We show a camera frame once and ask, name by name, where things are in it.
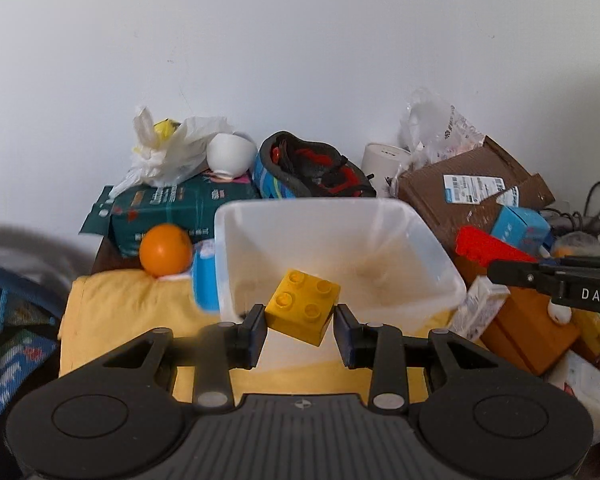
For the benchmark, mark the yellow duplo brick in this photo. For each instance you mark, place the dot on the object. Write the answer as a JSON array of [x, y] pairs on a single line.
[[301, 306]]

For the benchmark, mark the white milk carton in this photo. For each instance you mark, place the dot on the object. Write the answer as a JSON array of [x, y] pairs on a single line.
[[482, 303]]

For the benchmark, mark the orange box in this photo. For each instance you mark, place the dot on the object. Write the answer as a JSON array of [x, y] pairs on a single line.
[[522, 332]]

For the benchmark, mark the white egg shaped object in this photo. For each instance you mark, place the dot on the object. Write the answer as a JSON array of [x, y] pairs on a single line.
[[559, 314]]

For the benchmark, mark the translucent white plastic bin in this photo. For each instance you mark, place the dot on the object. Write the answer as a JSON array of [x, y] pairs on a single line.
[[389, 265]]

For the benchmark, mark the white plastic bag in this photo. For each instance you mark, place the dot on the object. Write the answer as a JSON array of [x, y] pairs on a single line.
[[169, 152]]

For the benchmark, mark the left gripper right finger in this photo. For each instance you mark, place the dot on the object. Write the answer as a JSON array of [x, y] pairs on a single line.
[[378, 348]]

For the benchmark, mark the clear plastic bag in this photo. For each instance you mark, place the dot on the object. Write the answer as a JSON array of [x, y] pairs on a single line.
[[432, 130]]

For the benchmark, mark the dark blue bag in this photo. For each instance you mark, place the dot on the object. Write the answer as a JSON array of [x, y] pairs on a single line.
[[30, 314]]

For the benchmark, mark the green book box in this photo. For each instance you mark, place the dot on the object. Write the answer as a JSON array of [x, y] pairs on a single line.
[[190, 205]]

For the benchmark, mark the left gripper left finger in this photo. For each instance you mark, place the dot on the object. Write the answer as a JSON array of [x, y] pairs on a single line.
[[221, 348]]

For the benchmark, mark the yellow cloth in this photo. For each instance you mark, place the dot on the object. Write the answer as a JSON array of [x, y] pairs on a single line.
[[107, 309]]

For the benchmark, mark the brown cardboard box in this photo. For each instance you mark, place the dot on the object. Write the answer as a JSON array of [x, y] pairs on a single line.
[[470, 189]]

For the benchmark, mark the orange fruit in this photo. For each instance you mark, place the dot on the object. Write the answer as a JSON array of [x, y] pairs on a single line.
[[166, 250]]

